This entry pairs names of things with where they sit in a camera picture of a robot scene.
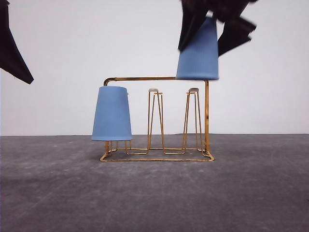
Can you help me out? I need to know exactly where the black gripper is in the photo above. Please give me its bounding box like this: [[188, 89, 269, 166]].
[[178, 0, 259, 56]]

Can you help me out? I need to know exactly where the gold wire cup rack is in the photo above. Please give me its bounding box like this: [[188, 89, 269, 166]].
[[100, 77, 215, 161]]

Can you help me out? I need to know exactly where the light blue plastic cup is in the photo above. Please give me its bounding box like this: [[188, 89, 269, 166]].
[[176, 17, 219, 80], [92, 86, 132, 141]]

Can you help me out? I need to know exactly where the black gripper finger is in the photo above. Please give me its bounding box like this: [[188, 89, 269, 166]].
[[0, 0, 34, 84]]

